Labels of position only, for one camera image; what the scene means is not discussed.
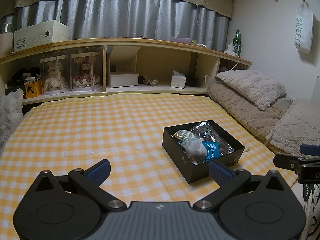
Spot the white tissue box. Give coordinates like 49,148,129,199
171,70,187,89

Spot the white shopping bag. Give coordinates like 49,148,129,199
295,0,314,54

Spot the white open box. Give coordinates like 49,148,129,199
108,46,139,88

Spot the printed white clothing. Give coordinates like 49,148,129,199
301,182,320,240

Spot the green glass bottle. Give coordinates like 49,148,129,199
232,29,242,57

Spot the white cable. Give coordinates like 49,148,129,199
204,55,240,90

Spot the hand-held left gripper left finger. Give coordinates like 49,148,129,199
30,159,127,209

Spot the white pull cord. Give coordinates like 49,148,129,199
194,0,200,43

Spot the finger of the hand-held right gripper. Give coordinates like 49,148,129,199
300,144,320,155
273,154,320,174

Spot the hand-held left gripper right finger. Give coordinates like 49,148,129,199
194,160,290,209

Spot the white storage box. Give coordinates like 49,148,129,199
13,20,70,53

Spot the white fluffy cushion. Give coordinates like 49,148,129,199
0,89,24,150

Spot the knotted rope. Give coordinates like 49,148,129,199
142,77,159,87

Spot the white-dress doll in clear case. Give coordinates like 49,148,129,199
39,55,70,95

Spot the yellow checkered blanket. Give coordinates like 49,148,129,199
0,92,300,240

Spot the blue label packet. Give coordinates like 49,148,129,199
201,141,225,160

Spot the pink-dress doll in clear case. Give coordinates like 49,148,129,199
70,51,103,92

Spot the white charger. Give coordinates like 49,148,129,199
224,44,238,57

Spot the yellow box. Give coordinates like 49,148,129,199
24,79,42,98

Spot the grey curtain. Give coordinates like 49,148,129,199
0,0,230,52

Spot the small black box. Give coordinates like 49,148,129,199
5,80,25,95

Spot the blue floral pouch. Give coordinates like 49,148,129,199
171,129,195,145

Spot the brown quilted blanket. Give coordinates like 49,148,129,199
208,81,290,140

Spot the beige quilted blanket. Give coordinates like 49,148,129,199
266,98,320,159

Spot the wooden shelf unit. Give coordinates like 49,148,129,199
0,37,252,105

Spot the beige fluffy pillow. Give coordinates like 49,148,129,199
216,69,287,111

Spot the clear bag of brown cord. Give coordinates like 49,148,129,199
190,121,235,165

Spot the metal cup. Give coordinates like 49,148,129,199
0,22,13,34

